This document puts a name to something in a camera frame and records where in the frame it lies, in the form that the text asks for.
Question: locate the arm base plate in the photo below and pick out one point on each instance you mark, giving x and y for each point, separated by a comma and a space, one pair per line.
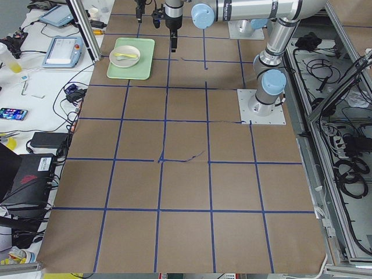
276, 116
247, 29

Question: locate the blue teach pendant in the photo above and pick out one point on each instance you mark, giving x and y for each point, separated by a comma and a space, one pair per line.
58, 16
63, 52

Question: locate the light green plastic tray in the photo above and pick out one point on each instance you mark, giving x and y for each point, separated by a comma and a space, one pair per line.
141, 70

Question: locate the black smartphone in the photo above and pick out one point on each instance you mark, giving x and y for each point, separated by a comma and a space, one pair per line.
13, 114

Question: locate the aluminium frame post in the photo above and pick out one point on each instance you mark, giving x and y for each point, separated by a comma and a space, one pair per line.
83, 24

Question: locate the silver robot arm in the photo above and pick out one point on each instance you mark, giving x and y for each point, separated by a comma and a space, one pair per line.
271, 81

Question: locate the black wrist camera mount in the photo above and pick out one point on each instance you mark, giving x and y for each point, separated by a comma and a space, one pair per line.
158, 15

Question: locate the black power adapter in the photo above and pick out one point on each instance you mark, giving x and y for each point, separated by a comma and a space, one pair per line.
48, 140

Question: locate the black computer box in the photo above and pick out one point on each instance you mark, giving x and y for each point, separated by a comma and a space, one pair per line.
26, 182

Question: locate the white round plate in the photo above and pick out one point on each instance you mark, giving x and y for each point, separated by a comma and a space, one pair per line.
124, 49

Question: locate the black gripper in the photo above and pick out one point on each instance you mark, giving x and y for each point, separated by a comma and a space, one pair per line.
172, 24

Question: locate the pale green plastic spoon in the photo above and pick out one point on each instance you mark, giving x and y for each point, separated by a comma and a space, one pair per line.
125, 58

